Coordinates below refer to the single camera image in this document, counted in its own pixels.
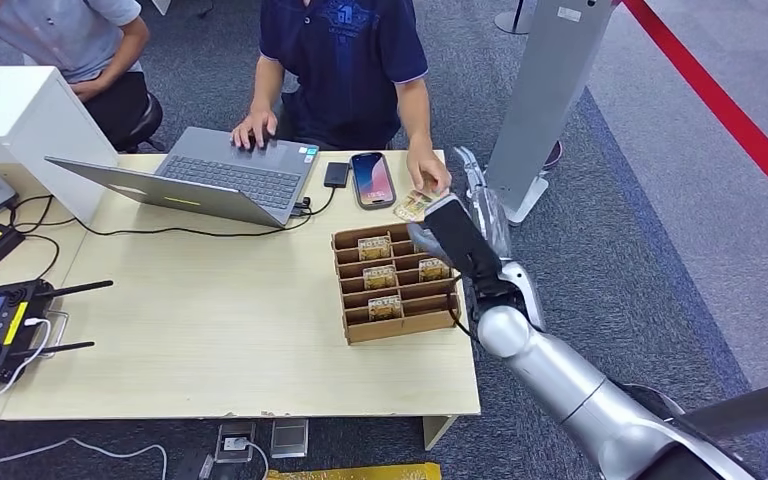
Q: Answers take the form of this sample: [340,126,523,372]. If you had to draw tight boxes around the person's left hand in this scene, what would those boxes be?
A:
[405,142,454,197]
[68,77,104,105]

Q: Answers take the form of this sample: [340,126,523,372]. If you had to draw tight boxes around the person's right hand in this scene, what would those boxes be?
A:
[230,108,280,153]

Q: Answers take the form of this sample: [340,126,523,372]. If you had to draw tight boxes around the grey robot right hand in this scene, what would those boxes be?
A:
[407,145,514,263]

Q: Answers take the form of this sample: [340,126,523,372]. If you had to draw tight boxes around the hotel key card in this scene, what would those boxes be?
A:
[393,187,450,224]
[367,295,404,323]
[357,235,393,262]
[418,256,453,284]
[362,264,399,291]

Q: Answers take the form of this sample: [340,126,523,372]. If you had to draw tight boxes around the black smartphone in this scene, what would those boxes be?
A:
[349,151,397,211]

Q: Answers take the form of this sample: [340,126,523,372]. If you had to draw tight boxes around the person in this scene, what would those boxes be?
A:
[0,0,165,155]
[230,0,453,197]

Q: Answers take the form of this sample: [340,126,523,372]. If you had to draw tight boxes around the cardboard card holder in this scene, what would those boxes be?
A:
[330,222,463,346]

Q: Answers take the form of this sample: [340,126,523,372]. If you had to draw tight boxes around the grey laptop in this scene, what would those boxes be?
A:
[44,126,320,230]

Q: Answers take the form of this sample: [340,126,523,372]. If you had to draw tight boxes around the black stool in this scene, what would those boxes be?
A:
[115,92,165,155]

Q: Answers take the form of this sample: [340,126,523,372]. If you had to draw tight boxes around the white box cabinet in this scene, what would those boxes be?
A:
[0,66,119,225]

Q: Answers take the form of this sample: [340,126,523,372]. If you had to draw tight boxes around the black external drive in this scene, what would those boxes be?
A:
[322,161,351,189]

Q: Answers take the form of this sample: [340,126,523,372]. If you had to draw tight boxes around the grey kiosk stand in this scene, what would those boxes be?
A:
[483,0,616,227]

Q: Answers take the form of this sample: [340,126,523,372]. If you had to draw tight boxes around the round stanchion base with pole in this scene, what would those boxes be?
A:
[494,0,534,36]

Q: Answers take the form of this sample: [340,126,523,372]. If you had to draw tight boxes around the pale table leg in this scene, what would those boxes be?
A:
[422,414,458,452]

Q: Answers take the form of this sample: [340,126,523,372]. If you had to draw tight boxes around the chrome round stanchion base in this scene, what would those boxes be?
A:
[615,380,690,422]

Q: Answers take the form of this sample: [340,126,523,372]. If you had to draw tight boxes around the red barrier belt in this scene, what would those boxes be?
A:
[622,0,768,223]

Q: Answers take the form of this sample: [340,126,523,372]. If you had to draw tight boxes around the yellow floor strip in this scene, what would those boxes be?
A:
[264,462,443,480]

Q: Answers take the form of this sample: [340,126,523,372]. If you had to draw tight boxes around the silver floor socket cover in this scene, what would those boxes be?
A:
[269,418,310,460]

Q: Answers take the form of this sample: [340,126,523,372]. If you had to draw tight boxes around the floor socket with white plug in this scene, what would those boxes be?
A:
[214,422,257,465]

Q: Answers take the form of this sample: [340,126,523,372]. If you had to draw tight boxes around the chrome stanchion pole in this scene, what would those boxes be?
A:
[682,374,768,440]

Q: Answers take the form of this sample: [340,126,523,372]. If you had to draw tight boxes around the black wrist camera with pale box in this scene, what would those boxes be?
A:
[423,193,511,299]

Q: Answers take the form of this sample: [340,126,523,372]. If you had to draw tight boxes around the short black drive cable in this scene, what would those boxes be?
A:
[294,187,338,217]

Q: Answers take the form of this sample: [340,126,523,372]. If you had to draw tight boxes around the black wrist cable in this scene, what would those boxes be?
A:
[445,291,481,342]

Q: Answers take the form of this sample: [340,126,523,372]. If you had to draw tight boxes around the black laptop power cable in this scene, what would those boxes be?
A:
[11,194,312,238]

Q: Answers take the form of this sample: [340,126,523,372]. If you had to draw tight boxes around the thin black cable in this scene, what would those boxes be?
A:
[22,234,61,281]

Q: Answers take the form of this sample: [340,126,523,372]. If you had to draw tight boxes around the white charging cable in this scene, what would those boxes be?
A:
[0,318,51,400]

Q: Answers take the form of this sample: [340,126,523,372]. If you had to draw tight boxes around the white floor cable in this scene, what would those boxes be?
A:
[0,437,169,480]

